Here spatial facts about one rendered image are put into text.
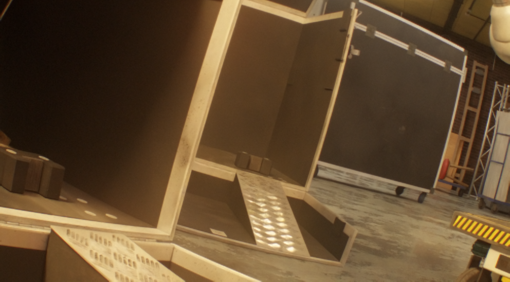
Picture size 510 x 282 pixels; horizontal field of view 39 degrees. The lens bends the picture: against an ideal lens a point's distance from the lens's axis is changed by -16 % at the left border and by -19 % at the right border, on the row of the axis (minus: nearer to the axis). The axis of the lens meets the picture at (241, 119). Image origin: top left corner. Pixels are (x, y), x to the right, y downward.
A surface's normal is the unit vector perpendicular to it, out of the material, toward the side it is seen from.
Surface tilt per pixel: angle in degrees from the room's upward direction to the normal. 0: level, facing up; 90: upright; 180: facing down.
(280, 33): 90
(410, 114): 90
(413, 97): 90
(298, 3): 143
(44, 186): 90
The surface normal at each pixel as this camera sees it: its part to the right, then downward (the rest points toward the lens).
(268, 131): 0.15, 0.06
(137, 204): -0.52, -0.14
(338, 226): -0.95, -0.28
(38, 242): 0.80, 0.27
